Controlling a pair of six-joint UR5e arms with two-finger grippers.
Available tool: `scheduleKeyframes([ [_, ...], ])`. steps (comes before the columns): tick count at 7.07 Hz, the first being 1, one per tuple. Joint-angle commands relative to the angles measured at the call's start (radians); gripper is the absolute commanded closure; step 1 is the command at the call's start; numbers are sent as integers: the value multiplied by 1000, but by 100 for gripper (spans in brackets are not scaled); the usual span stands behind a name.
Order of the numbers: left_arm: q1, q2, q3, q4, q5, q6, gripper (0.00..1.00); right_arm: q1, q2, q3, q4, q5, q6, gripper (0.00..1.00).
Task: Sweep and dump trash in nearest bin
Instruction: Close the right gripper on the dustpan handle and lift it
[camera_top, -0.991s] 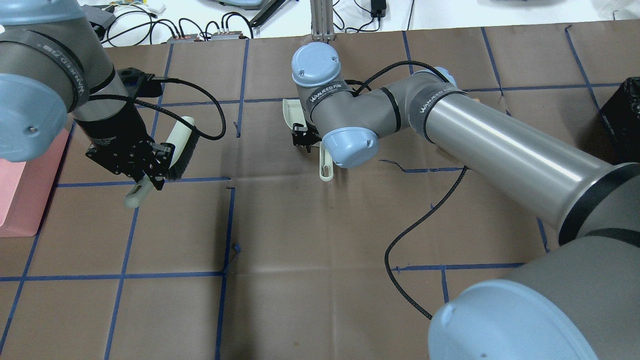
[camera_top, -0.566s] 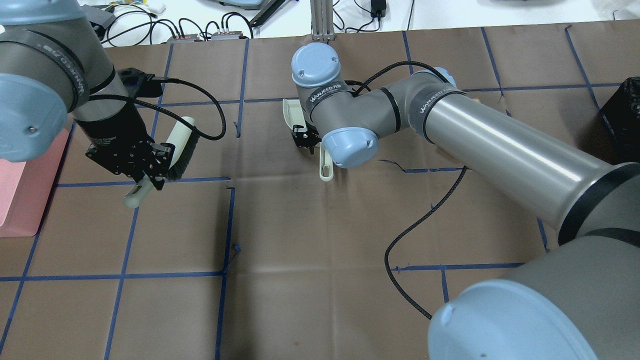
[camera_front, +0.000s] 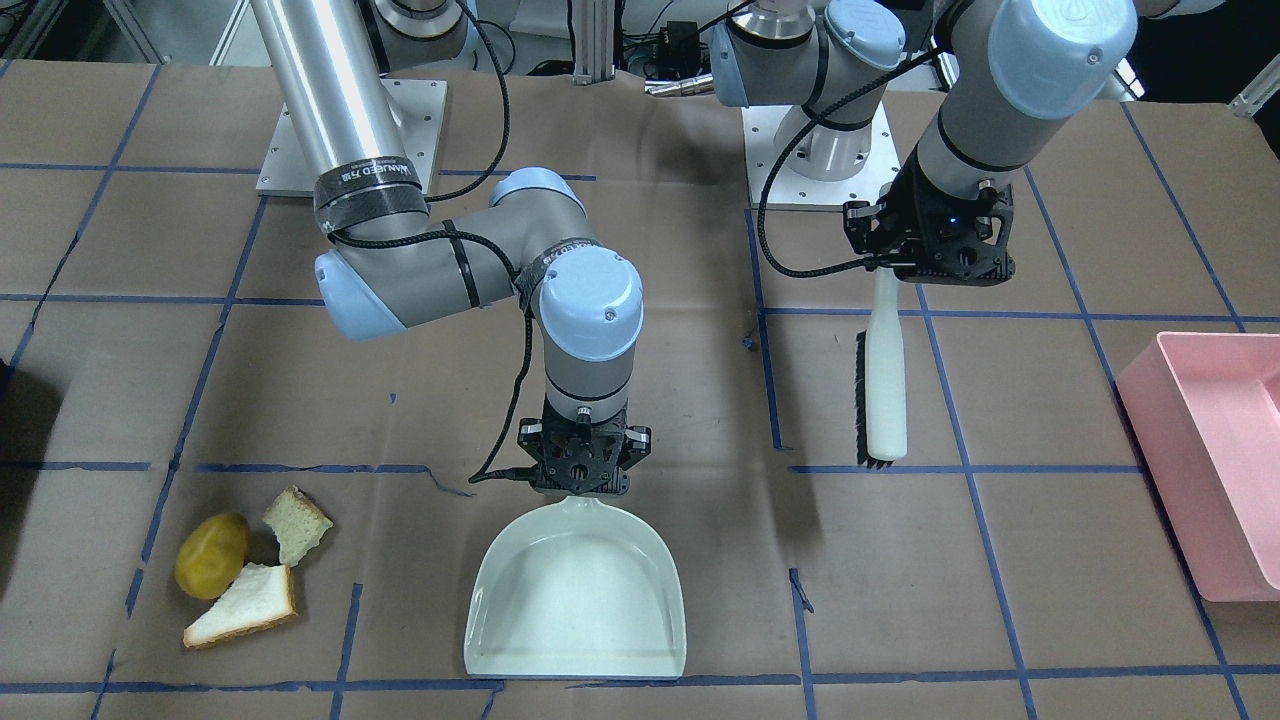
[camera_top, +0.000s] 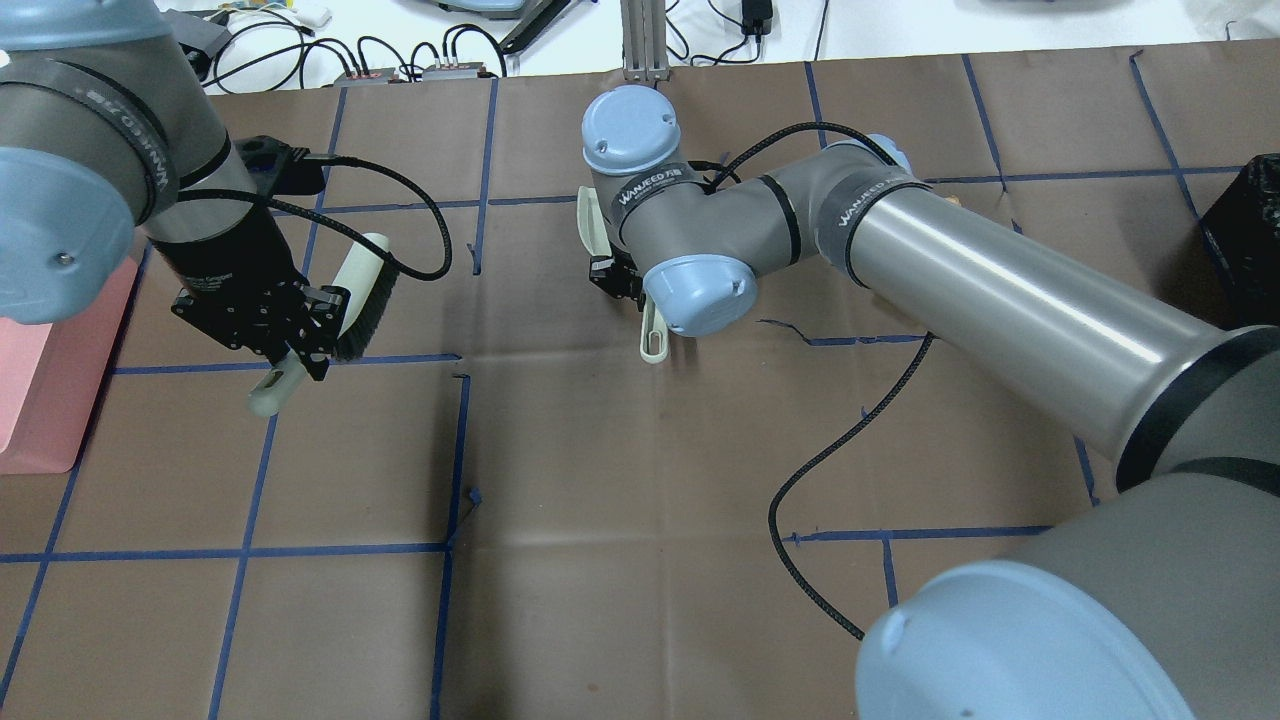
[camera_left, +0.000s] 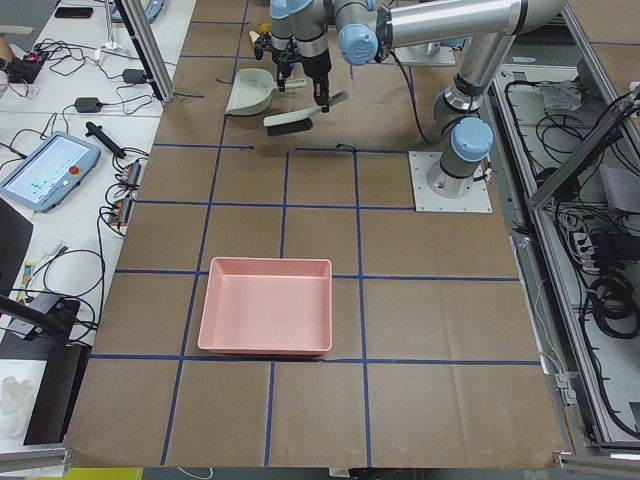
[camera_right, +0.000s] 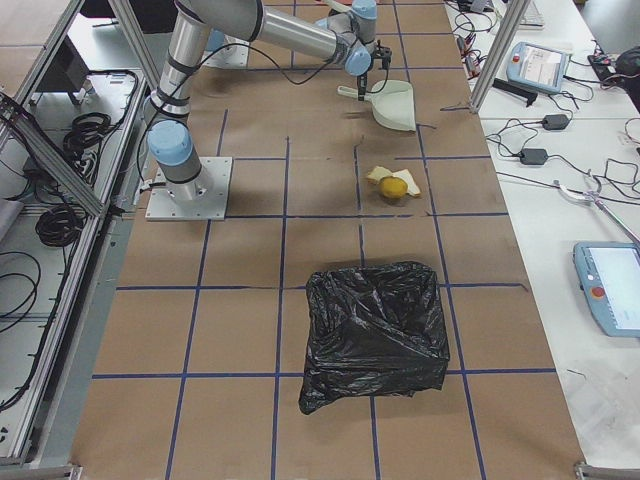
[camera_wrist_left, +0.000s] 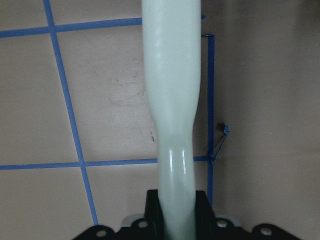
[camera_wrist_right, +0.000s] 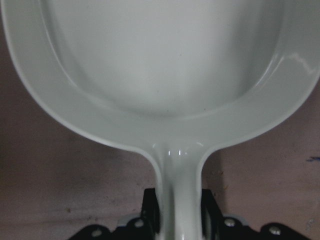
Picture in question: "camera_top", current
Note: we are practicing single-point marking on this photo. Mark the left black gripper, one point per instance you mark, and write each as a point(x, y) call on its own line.
point(228, 268)

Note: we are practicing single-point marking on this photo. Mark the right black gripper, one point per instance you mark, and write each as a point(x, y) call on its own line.
point(612, 279)

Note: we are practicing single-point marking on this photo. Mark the pale green dustpan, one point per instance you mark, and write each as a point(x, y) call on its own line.
point(654, 332)

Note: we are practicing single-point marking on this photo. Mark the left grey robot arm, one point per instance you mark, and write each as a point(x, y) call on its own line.
point(106, 131)

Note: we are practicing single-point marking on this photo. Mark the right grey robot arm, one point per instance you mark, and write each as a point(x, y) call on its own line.
point(1159, 604)

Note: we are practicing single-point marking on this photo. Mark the pink bin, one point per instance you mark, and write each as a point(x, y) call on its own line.
point(51, 377)

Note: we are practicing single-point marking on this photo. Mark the small grey hub box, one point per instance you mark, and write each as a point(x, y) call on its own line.
point(453, 70)

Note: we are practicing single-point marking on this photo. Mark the brown paper table cover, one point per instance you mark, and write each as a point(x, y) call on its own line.
point(502, 512)

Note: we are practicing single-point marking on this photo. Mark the black power adapter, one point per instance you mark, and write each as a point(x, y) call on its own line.
point(756, 17)

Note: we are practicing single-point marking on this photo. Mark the aluminium extrusion post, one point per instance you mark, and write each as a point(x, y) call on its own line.
point(644, 33)

